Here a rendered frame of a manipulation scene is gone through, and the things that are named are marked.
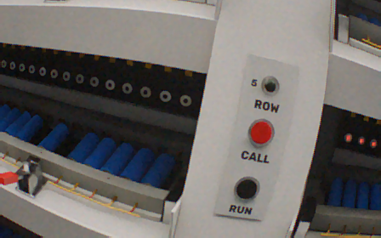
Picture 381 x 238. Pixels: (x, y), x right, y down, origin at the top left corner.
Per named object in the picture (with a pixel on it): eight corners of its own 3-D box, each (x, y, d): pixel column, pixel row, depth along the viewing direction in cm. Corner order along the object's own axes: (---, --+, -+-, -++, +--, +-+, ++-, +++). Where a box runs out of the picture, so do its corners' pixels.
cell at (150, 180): (175, 172, 61) (155, 201, 55) (156, 167, 62) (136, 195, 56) (177, 155, 60) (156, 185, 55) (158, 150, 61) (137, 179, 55)
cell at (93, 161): (116, 155, 62) (95, 182, 57) (101, 150, 63) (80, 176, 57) (116, 139, 62) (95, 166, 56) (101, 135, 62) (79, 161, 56)
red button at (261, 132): (268, 146, 45) (273, 124, 44) (247, 142, 45) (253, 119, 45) (270, 144, 46) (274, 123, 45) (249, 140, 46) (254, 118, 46)
